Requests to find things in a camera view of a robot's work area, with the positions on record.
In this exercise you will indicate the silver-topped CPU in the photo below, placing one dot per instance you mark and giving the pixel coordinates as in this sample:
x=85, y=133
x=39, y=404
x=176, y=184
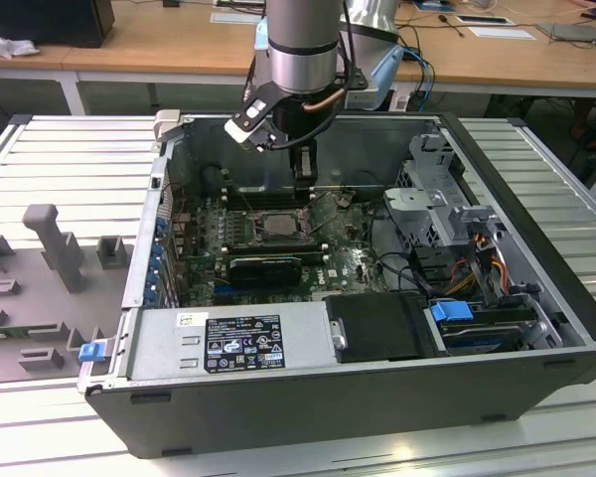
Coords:
x=282, y=226

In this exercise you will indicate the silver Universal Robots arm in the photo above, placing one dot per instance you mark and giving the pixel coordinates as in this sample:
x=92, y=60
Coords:
x=303, y=40

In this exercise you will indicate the CPU socket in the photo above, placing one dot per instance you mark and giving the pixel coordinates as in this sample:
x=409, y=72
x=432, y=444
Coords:
x=256, y=229

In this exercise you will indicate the wooden desk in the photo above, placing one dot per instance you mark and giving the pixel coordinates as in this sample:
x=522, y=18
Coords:
x=179, y=45

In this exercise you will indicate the metal drive cage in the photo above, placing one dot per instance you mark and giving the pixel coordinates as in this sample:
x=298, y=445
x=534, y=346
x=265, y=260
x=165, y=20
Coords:
x=417, y=204

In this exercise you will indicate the green motherboard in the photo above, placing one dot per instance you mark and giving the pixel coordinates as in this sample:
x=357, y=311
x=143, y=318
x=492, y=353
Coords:
x=347, y=258

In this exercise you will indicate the black graphics card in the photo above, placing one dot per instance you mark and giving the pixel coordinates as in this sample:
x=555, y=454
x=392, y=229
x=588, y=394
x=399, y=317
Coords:
x=263, y=270

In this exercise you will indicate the black plastic air shroud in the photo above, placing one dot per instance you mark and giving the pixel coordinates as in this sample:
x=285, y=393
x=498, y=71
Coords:
x=377, y=328

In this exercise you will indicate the hard disk in blue carrier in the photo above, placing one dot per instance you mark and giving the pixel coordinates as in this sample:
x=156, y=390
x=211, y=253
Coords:
x=452, y=310

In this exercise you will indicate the silver power supply unit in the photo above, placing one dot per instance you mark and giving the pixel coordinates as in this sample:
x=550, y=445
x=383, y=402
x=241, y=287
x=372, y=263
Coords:
x=154, y=348

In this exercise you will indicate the black computer box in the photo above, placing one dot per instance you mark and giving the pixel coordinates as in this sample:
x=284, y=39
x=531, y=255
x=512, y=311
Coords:
x=44, y=22

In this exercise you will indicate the grey laptop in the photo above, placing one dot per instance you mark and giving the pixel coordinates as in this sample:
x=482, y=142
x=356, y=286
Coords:
x=573, y=32

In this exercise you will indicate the black PC case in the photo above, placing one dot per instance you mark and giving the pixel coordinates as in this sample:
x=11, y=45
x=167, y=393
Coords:
x=278, y=412

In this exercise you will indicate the crumpled white paper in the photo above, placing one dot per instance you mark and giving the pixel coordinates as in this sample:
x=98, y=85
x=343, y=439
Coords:
x=10, y=46

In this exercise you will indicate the blue case latch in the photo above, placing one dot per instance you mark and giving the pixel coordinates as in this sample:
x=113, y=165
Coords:
x=90, y=353

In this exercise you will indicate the grey parts rack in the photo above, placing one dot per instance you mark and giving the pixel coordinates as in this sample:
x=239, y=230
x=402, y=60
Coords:
x=40, y=298

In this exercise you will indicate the green RAM stick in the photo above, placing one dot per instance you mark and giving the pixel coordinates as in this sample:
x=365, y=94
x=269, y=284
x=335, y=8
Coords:
x=0, y=334

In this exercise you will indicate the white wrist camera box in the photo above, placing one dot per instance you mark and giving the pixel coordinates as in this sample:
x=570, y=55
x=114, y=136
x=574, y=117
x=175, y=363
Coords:
x=248, y=121

